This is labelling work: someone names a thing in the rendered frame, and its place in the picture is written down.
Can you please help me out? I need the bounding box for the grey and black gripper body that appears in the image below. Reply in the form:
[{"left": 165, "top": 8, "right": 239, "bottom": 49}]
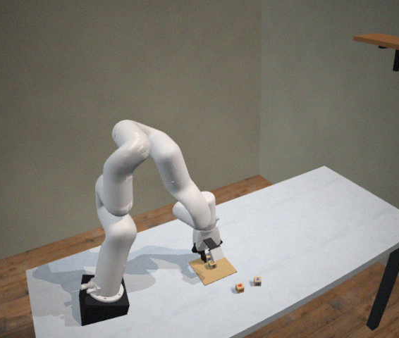
[{"left": 192, "top": 223, "right": 221, "bottom": 251}]

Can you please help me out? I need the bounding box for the tan square mat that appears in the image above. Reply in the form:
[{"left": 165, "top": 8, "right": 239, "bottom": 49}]
[{"left": 189, "top": 257, "right": 237, "bottom": 286}]

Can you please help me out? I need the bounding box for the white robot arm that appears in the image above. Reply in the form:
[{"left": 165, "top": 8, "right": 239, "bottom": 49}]
[{"left": 80, "top": 120, "right": 219, "bottom": 303}]

